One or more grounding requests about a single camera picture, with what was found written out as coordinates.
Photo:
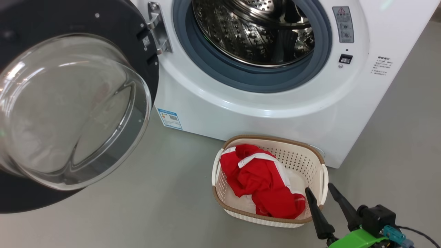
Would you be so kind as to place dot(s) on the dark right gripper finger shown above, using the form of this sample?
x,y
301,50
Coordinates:
x,y
346,206
320,220

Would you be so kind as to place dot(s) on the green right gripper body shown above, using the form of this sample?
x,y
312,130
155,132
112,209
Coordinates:
x,y
358,239

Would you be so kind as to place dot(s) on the red white-striped garment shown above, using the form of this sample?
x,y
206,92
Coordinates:
x,y
265,179

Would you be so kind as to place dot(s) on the black round glass door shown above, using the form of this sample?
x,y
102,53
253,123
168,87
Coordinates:
x,y
69,103

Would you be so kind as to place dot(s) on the cream perforated laundry basket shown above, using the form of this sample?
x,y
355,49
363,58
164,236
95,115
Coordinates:
x,y
303,162

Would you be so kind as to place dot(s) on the white front-load washing machine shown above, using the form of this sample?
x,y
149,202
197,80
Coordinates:
x,y
275,113

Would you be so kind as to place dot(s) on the black door latch socket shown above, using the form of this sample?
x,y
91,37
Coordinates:
x,y
345,59

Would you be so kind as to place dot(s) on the grey rubber door gasket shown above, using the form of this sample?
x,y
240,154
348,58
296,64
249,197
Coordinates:
x,y
255,81

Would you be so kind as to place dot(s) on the steel washing machine drum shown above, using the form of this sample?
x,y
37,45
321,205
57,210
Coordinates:
x,y
241,38

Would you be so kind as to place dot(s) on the silver metal door hinge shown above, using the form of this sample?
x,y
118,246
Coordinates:
x,y
162,34

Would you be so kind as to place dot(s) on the blue energy label sticker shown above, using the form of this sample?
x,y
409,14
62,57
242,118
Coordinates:
x,y
170,119

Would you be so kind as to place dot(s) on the grey warning sticker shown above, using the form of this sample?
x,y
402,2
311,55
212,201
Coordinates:
x,y
343,24

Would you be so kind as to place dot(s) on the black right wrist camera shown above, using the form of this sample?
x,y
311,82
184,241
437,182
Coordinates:
x,y
377,218

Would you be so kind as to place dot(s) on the teal right camera connector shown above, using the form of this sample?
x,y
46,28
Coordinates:
x,y
396,236

